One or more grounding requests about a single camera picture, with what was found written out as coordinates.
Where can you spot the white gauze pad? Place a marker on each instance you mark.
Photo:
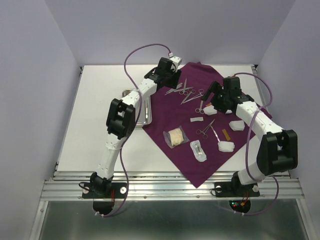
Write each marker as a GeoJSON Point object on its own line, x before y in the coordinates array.
{"type": "Point", "coordinates": [226, 146]}
{"type": "Point", "coordinates": [210, 110]}
{"type": "Point", "coordinates": [237, 125]}

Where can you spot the white gauze pad centre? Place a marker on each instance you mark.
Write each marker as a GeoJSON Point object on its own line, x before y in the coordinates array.
{"type": "Point", "coordinates": [210, 110]}

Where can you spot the purple surgical drape cloth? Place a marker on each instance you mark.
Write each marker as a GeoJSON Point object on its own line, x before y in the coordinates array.
{"type": "Point", "coordinates": [168, 114]}

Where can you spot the steel hemostat clamp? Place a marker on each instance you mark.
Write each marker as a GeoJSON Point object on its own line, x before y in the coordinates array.
{"type": "Point", "coordinates": [204, 131]}

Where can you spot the small steel scissors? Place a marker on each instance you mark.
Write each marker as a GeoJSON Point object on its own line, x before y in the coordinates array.
{"type": "Point", "coordinates": [190, 92]}

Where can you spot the small white gauze roll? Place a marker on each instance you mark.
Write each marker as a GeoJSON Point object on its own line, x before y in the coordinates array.
{"type": "Point", "coordinates": [196, 119]}

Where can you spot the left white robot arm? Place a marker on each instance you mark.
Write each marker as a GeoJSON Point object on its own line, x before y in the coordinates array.
{"type": "Point", "coordinates": [122, 116]}

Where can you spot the lower orange adhesive strip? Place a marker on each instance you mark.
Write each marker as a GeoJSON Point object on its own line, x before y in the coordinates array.
{"type": "Point", "coordinates": [227, 137]}

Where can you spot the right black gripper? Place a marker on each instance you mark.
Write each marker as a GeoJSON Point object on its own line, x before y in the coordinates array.
{"type": "Point", "coordinates": [215, 87]}

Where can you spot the steel bandage scissors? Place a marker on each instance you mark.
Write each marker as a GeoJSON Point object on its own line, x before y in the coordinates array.
{"type": "Point", "coordinates": [200, 108]}

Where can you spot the bagged beige gloves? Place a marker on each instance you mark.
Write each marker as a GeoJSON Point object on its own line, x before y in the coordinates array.
{"type": "Point", "coordinates": [175, 137]}

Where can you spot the white gauze pad lower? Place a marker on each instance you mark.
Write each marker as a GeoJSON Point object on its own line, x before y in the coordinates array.
{"type": "Point", "coordinates": [226, 146]}

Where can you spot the clear suture packet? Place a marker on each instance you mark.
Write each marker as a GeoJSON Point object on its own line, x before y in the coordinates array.
{"type": "Point", "coordinates": [198, 151]}

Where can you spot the straight steel scissors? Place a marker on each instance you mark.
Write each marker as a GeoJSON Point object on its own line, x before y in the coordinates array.
{"type": "Point", "coordinates": [185, 85]}

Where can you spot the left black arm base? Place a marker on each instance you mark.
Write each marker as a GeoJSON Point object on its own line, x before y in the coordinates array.
{"type": "Point", "coordinates": [102, 188]}

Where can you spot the long steel forceps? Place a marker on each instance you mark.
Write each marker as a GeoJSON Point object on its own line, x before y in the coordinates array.
{"type": "Point", "coordinates": [200, 94]}

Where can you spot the white gauze pad right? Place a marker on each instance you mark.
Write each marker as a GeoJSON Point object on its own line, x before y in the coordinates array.
{"type": "Point", "coordinates": [237, 125]}

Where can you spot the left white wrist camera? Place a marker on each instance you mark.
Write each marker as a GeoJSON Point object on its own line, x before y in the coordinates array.
{"type": "Point", "coordinates": [176, 61]}

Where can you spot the stainless steel instrument tray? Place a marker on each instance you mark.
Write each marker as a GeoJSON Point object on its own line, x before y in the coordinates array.
{"type": "Point", "coordinates": [145, 117]}

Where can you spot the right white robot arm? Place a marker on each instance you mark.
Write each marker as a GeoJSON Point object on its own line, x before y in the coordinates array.
{"type": "Point", "coordinates": [278, 149]}

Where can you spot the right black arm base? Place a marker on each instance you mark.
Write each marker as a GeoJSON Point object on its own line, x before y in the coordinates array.
{"type": "Point", "coordinates": [234, 188]}

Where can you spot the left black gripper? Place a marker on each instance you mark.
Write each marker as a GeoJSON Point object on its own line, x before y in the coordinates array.
{"type": "Point", "coordinates": [173, 83]}

